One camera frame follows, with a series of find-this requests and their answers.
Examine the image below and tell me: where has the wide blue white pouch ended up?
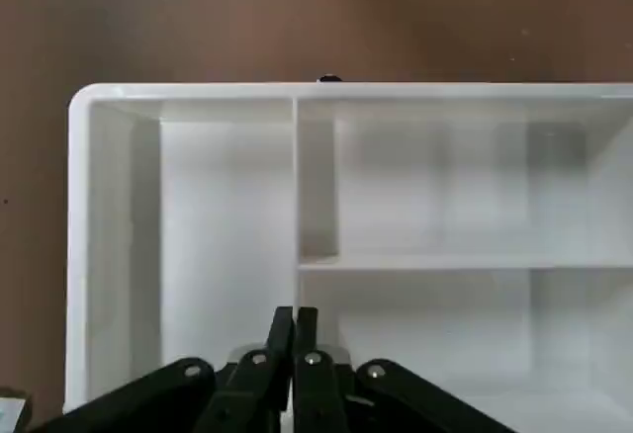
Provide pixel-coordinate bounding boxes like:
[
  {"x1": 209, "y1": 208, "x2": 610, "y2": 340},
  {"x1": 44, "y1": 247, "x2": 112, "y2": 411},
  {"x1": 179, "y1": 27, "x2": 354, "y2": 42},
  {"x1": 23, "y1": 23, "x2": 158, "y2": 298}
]
[{"x1": 0, "y1": 387, "x2": 35, "y2": 433}]

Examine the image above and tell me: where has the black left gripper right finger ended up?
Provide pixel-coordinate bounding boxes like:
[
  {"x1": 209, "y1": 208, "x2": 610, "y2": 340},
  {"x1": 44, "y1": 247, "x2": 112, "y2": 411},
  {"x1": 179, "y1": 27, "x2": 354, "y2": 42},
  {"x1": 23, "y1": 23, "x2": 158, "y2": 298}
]
[{"x1": 294, "y1": 305, "x2": 518, "y2": 433}]

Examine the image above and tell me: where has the white plastic partition tray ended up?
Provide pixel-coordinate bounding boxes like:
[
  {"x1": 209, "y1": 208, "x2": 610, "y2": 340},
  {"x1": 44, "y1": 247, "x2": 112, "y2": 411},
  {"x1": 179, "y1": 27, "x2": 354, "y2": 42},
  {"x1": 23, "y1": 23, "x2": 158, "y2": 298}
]
[{"x1": 63, "y1": 81, "x2": 633, "y2": 433}]

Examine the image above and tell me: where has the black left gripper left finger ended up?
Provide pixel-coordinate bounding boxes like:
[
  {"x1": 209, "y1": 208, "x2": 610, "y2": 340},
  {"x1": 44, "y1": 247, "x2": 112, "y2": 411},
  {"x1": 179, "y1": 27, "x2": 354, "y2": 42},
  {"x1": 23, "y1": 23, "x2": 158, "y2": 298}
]
[{"x1": 29, "y1": 305, "x2": 297, "y2": 433}]

